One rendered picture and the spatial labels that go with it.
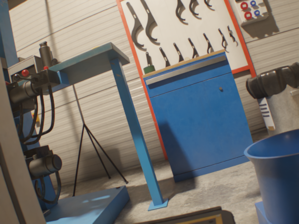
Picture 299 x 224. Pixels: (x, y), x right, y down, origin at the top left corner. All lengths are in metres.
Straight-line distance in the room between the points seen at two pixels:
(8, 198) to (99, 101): 3.10
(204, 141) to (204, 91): 0.41
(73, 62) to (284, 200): 1.26
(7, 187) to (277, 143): 0.80
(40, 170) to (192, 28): 2.57
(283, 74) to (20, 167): 2.00
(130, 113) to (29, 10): 3.23
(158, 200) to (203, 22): 2.43
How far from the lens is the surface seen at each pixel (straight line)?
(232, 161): 1.95
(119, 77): 1.49
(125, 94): 1.47
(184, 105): 1.86
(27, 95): 1.46
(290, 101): 2.10
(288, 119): 2.12
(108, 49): 1.36
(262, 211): 0.84
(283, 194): 0.67
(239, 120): 1.91
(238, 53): 3.19
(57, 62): 1.50
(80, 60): 1.42
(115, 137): 3.23
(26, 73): 1.25
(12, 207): 0.23
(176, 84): 1.88
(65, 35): 3.74
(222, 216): 0.49
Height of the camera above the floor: 0.55
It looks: 1 degrees up
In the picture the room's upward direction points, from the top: 17 degrees counter-clockwise
